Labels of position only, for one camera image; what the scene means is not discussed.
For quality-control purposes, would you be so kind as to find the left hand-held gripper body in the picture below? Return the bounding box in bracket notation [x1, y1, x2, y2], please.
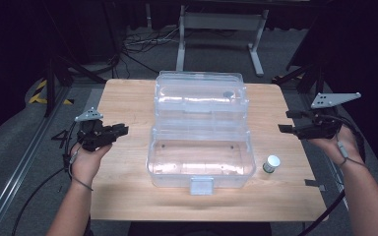
[74, 106, 120, 153]

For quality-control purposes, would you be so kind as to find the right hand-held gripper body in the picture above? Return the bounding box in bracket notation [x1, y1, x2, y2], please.
[295, 91, 363, 142]

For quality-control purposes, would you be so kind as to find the small white pill bottle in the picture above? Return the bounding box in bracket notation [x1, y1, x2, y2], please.
[262, 154, 282, 175]

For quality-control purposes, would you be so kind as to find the clear plastic storage box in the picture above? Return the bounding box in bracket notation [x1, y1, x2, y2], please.
[145, 70, 258, 197]

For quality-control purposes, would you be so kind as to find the person's right hand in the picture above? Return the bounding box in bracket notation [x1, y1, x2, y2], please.
[307, 125, 364, 165]

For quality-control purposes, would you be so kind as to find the person's left hand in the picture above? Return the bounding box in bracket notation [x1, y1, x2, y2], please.
[68, 142, 114, 191]

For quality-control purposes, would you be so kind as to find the black metal stand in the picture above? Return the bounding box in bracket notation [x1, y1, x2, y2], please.
[43, 53, 108, 118]
[271, 62, 327, 106]

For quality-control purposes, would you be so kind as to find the dark tape piece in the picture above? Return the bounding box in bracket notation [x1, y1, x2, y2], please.
[303, 178, 327, 193]

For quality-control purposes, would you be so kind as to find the yellow black floor tape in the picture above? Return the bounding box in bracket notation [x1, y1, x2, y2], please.
[28, 79, 75, 106]

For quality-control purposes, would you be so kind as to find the person's dark clothing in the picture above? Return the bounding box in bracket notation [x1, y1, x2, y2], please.
[126, 221, 273, 236]

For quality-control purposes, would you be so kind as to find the grey wrist strap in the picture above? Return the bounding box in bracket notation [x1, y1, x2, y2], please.
[335, 136, 368, 169]
[67, 148, 95, 193]

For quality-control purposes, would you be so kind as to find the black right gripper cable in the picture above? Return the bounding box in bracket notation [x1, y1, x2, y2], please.
[295, 112, 367, 236]

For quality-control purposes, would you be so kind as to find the aluminium floor rail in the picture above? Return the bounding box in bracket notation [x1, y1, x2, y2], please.
[0, 88, 71, 236]

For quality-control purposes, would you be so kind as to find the bundle of floor cables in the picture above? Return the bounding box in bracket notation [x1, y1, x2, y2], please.
[120, 27, 182, 82]

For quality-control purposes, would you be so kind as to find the grey metal table frame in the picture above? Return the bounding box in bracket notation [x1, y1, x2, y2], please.
[175, 4, 271, 78]

